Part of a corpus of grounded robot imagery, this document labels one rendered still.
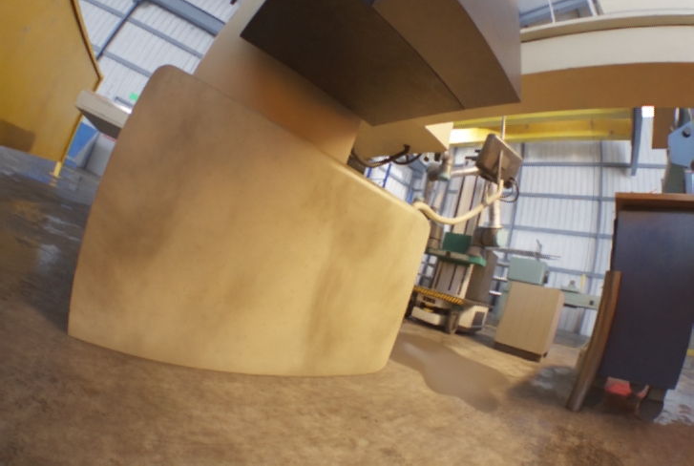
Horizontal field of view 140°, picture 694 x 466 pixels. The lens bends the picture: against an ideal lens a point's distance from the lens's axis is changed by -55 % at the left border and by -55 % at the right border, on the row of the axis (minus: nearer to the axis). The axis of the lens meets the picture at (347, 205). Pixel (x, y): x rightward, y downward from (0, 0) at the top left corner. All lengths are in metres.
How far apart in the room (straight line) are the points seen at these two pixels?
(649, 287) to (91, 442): 1.65
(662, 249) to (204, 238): 1.62
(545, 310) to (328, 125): 1.98
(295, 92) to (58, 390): 0.85
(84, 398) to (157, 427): 0.13
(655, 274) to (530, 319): 1.18
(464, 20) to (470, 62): 0.10
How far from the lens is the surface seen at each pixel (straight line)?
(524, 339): 2.33
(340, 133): 0.87
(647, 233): 1.49
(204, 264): 0.62
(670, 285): 1.47
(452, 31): 0.51
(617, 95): 1.02
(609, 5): 1.11
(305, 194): 0.68
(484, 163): 1.69
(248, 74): 0.78
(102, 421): 0.51
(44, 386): 0.56
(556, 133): 10.06
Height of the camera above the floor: 0.36
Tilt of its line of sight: 10 degrees up
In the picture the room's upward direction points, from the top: 19 degrees clockwise
